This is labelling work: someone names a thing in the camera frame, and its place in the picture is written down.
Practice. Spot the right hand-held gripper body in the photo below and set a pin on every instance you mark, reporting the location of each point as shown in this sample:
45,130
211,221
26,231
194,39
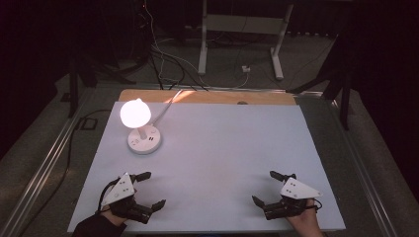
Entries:
296,191

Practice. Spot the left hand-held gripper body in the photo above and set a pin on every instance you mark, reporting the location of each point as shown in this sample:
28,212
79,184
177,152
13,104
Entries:
120,191

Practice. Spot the person's left hand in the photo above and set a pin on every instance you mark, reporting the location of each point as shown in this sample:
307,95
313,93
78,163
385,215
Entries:
113,218

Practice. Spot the person's right hand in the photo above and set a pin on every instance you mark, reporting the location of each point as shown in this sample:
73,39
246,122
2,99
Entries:
308,223

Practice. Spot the white desk lamp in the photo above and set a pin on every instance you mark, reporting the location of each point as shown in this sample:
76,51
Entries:
145,142

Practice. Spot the white table mat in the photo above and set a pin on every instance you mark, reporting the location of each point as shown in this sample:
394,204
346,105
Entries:
224,151

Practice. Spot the black floor box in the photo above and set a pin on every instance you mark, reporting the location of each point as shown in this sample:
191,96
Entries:
88,123

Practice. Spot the black metal stand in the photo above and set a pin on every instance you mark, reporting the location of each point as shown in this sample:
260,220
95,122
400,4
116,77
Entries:
344,98
74,82

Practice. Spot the white plug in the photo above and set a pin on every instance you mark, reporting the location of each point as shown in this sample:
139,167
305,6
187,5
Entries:
246,69

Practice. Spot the metal floor rail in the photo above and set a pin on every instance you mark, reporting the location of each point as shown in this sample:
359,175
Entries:
49,158
365,174

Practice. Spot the white metal table frame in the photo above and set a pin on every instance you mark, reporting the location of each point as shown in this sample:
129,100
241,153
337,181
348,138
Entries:
242,24

